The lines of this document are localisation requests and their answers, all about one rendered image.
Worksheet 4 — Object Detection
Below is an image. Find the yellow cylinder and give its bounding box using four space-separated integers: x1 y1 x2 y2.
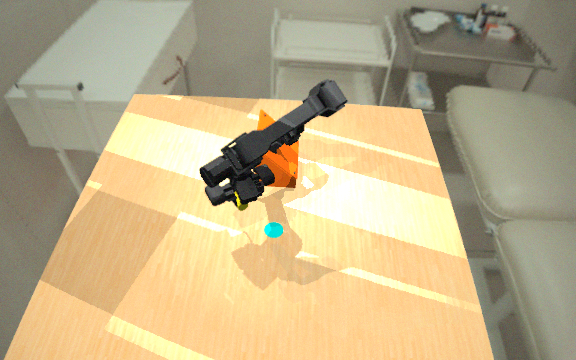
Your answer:
234 191 249 211

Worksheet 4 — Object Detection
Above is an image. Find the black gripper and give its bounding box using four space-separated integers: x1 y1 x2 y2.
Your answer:
205 164 275 207

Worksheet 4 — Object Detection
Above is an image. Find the cyan circle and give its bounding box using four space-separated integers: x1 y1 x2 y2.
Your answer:
264 222 283 238

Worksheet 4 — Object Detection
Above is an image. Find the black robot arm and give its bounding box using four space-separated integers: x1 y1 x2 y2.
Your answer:
199 79 347 205

